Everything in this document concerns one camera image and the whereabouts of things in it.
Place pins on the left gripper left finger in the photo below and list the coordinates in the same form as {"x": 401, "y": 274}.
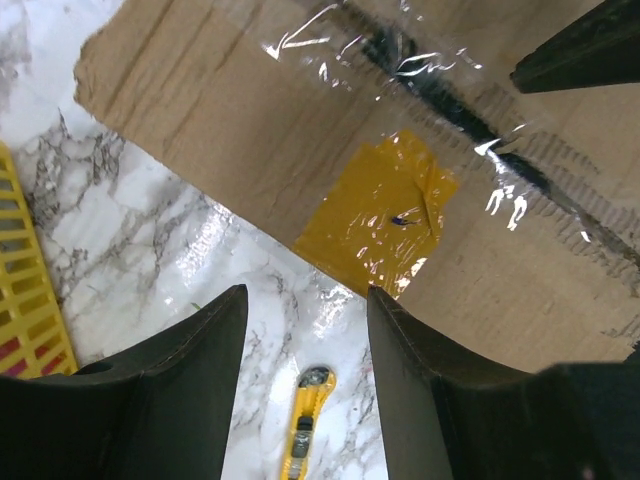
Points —
{"x": 160, "y": 409}

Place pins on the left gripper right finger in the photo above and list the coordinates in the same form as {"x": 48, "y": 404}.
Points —
{"x": 447, "y": 412}

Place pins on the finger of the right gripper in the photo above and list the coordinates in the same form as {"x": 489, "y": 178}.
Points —
{"x": 601, "y": 48}

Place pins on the yellow utility knife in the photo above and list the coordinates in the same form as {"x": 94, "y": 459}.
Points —
{"x": 313, "y": 388}

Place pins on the brown cardboard express box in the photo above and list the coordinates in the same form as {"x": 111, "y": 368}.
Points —
{"x": 383, "y": 142}

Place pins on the yellow plastic basket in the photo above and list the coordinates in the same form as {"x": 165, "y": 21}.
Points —
{"x": 34, "y": 338}

